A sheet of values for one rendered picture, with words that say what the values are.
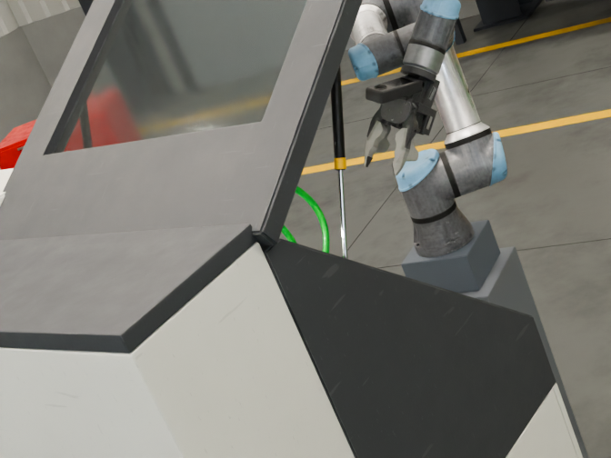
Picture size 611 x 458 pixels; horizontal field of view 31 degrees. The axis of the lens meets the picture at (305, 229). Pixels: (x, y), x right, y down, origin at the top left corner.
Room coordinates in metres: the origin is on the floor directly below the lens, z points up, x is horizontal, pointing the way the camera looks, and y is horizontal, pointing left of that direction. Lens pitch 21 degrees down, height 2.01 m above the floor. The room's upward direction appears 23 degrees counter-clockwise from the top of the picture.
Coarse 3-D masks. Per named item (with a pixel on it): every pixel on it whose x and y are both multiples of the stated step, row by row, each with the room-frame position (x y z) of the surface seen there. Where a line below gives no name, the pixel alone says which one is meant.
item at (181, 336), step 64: (0, 256) 1.80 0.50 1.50; (64, 256) 1.66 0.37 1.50; (128, 256) 1.53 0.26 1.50; (192, 256) 1.42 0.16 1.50; (256, 256) 1.44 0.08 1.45; (0, 320) 1.49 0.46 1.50; (64, 320) 1.39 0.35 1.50; (128, 320) 1.29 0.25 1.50; (192, 320) 1.34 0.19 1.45; (256, 320) 1.41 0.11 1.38; (0, 384) 1.51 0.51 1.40; (64, 384) 1.39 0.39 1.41; (128, 384) 1.28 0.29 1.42; (192, 384) 1.30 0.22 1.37; (256, 384) 1.37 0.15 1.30; (320, 384) 1.45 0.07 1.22; (0, 448) 1.58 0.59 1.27; (64, 448) 1.45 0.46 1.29; (128, 448) 1.34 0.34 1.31; (192, 448) 1.27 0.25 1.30; (256, 448) 1.34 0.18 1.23; (320, 448) 1.42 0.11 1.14
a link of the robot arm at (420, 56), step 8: (408, 48) 2.07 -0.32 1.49; (416, 48) 2.05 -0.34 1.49; (424, 48) 2.05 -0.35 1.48; (408, 56) 2.06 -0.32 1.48; (416, 56) 2.05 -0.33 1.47; (424, 56) 2.04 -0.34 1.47; (432, 56) 2.04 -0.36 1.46; (440, 56) 2.05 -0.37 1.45; (408, 64) 2.06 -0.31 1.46; (416, 64) 2.04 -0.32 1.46; (424, 64) 2.04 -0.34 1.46; (432, 64) 2.04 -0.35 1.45; (440, 64) 2.05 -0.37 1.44; (432, 72) 2.04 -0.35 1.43
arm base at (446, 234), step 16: (448, 208) 2.42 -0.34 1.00; (416, 224) 2.44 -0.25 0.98; (432, 224) 2.41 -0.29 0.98; (448, 224) 2.41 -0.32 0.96; (464, 224) 2.42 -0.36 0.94; (416, 240) 2.47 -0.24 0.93; (432, 240) 2.41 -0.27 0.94; (448, 240) 2.40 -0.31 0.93; (464, 240) 2.40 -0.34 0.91; (432, 256) 2.41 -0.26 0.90
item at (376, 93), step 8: (392, 80) 2.05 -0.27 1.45; (400, 80) 2.04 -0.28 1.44; (408, 80) 2.04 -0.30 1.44; (416, 80) 2.03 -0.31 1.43; (368, 88) 2.01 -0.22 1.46; (376, 88) 2.00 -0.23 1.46; (384, 88) 1.99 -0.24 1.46; (392, 88) 1.99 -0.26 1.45; (400, 88) 2.00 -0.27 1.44; (408, 88) 2.02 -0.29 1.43; (416, 88) 2.03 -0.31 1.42; (368, 96) 2.00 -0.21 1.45; (376, 96) 1.99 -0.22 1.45; (384, 96) 1.98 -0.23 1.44; (392, 96) 1.99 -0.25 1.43; (400, 96) 2.00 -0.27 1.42
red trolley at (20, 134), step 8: (16, 128) 6.50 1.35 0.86; (24, 128) 6.41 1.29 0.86; (32, 128) 6.31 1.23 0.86; (8, 136) 6.36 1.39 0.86; (16, 136) 6.26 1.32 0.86; (24, 136) 6.17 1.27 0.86; (0, 144) 6.22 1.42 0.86; (8, 144) 6.13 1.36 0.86; (16, 144) 6.11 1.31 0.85; (24, 144) 6.09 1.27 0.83; (0, 152) 6.13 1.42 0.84; (8, 152) 6.11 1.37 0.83; (16, 152) 6.10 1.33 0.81; (0, 160) 6.12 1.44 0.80; (8, 160) 6.12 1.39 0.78; (16, 160) 6.11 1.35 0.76; (8, 168) 6.12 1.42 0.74
